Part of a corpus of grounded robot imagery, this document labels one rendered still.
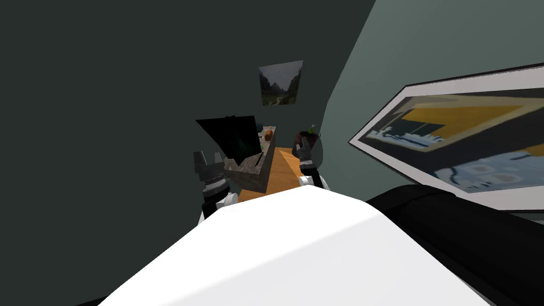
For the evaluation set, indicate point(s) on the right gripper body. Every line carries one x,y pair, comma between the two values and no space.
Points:
305,156

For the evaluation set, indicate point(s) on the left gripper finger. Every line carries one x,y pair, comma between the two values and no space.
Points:
199,158
218,157

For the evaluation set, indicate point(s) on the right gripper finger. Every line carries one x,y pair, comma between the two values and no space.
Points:
305,143
299,148

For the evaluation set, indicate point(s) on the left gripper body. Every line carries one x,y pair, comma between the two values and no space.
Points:
209,168

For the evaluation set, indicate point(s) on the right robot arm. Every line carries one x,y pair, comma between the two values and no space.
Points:
459,246

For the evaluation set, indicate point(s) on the brown plant pot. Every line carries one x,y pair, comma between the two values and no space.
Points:
314,138

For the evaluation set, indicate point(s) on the grey stone-topped desk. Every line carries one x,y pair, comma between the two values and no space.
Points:
251,171

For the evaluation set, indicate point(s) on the small landscape picture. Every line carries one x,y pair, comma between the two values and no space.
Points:
280,83

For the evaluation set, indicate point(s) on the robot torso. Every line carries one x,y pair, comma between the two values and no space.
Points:
297,250

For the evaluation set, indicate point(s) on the large framed yellow-blue painting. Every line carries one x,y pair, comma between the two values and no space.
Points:
459,136

